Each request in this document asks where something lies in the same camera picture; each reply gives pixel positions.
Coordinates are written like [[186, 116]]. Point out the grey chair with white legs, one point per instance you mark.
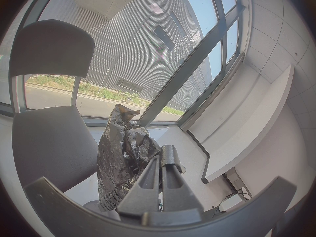
[[49, 137]]

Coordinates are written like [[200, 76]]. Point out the window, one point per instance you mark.
[[148, 33]]

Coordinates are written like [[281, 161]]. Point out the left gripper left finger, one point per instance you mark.
[[138, 201]]

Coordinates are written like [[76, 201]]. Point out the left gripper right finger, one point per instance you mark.
[[183, 201]]

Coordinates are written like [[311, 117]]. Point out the black plastic bag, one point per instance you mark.
[[111, 157]]

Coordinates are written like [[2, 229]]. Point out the white curved desk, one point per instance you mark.
[[259, 122]]

